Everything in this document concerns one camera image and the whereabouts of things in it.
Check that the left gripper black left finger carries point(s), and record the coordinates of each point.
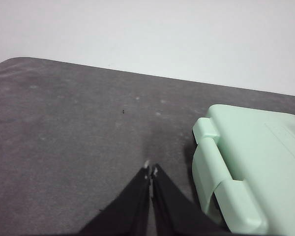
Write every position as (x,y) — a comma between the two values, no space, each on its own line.
(127,211)

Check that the mint green breakfast machine base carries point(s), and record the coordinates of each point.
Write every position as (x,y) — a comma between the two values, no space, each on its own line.
(199,177)

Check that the mint green hinged griddle lid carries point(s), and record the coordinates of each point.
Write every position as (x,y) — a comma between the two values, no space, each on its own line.
(260,152)

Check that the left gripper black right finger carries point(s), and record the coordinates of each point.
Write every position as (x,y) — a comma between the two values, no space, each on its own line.
(174,214)

